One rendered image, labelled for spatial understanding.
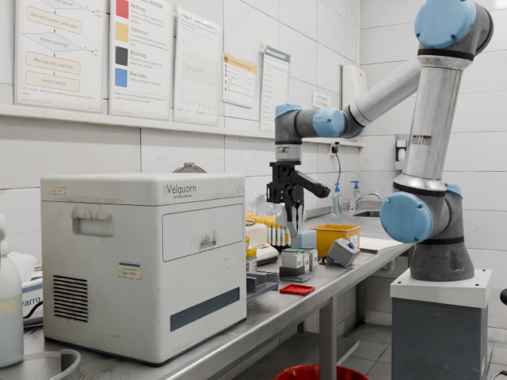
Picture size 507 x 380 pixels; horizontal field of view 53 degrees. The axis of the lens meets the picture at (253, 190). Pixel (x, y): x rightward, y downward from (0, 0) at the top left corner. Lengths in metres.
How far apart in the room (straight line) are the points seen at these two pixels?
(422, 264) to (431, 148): 0.30
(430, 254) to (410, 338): 0.21
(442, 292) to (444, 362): 0.17
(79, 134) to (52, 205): 0.61
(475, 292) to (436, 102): 0.43
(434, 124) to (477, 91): 2.57
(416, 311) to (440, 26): 0.64
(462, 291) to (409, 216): 0.22
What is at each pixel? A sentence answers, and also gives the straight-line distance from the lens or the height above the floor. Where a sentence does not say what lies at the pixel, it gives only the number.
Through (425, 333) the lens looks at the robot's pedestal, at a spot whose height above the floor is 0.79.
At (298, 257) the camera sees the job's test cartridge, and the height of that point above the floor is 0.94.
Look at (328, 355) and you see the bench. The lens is 1.53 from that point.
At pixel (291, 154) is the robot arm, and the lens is 1.36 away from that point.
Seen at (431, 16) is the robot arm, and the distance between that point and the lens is 1.15.
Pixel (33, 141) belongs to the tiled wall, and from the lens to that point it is 1.45.
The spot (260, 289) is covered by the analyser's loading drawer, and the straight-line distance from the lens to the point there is 1.14.
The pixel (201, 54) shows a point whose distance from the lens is 2.02.
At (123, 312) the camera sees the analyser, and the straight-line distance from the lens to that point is 0.87.
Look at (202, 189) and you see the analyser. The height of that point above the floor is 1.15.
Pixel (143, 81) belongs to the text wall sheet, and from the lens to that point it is 1.75.
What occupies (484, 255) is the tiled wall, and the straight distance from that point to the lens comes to 3.73.
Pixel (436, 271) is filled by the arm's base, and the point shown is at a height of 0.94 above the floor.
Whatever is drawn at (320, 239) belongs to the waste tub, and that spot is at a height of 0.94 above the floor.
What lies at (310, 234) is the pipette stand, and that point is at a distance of 1.64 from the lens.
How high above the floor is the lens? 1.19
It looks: 3 degrees down
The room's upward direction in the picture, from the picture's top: straight up
